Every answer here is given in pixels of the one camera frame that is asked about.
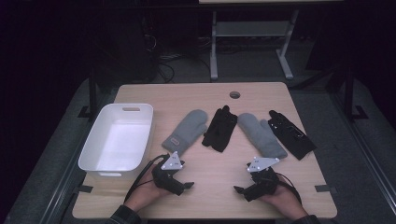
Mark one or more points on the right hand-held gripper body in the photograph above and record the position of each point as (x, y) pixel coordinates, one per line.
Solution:
(261, 183)

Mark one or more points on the black metal stand post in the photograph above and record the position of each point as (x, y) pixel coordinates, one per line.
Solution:
(349, 93)
(92, 93)

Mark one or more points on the person's left hand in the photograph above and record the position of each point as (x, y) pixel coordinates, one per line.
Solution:
(146, 193)

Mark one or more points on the aluminium floor rail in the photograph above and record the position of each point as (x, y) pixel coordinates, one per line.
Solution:
(67, 174)
(367, 149)

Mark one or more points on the black glove with white marks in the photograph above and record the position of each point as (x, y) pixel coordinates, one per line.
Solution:
(291, 137)

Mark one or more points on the white plastic bin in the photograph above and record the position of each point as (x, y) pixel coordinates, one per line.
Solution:
(120, 140)

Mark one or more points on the dark tape strip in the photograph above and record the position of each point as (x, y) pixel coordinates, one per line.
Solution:
(84, 188)
(323, 188)

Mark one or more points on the grey metal table frame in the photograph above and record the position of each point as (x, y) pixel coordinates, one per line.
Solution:
(249, 29)

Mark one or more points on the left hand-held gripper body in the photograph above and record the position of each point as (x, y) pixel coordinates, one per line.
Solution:
(168, 177)

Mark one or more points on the plain grey mitten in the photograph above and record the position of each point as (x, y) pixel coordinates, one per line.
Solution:
(260, 135)

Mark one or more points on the grey mitten with pink label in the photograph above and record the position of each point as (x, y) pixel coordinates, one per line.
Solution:
(186, 129)

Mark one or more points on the person's right hand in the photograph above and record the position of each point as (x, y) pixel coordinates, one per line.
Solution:
(285, 202)

